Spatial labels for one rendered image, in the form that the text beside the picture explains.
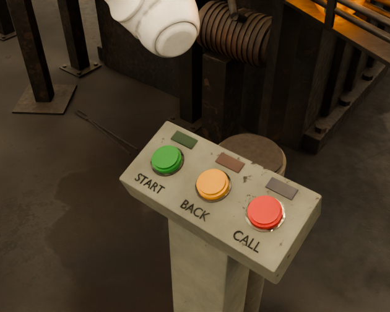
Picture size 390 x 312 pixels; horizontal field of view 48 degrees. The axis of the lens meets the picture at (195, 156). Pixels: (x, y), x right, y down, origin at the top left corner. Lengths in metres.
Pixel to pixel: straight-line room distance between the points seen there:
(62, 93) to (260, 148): 1.25
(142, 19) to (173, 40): 0.06
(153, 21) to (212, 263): 0.36
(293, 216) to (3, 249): 0.97
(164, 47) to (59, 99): 1.17
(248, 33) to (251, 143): 0.44
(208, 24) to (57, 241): 0.72
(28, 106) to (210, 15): 0.91
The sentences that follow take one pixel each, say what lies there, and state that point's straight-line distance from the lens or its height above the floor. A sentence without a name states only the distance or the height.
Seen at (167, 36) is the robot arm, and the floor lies 0.69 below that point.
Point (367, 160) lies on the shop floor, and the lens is 1.59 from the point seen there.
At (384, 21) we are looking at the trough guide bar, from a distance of 0.72.
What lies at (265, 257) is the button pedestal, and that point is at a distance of 0.50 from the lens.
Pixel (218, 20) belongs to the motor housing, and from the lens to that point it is 1.16.
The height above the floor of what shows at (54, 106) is 0.01.
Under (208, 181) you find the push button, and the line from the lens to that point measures 0.54.
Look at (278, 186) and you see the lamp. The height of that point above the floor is 0.62.
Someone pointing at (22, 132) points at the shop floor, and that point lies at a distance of 1.71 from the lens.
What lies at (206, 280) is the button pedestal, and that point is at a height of 0.45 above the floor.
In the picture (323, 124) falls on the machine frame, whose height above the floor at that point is 0.09.
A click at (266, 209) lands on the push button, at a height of 0.61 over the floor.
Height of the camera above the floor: 0.99
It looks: 41 degrees down
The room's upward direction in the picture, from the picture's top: straight up
